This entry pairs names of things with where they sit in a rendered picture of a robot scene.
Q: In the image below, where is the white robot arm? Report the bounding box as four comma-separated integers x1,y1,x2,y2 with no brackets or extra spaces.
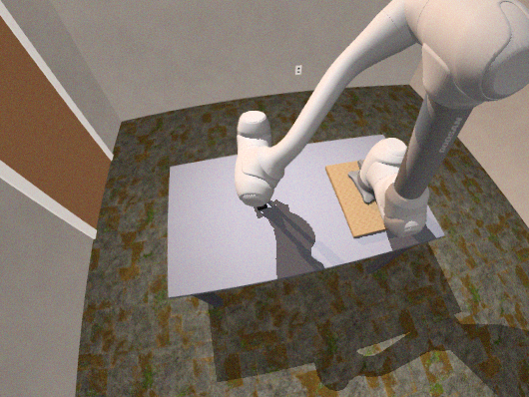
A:
235,0,529,236

